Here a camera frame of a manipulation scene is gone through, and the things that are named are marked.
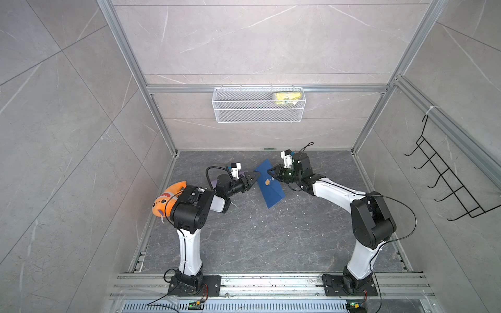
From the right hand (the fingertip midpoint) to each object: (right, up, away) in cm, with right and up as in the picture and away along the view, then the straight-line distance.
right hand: (267, 171), depth 89 cm
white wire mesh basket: (-4, +35, +12) cm, 37 cm away
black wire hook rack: (+61, -10, -31) cm, 69 cm away
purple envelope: (-23, -4, -10) cm, 25 cm away
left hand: (-3, -2, +2) cm, 4 cm away
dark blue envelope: (+1, -8, -4) cm, 9 cm away
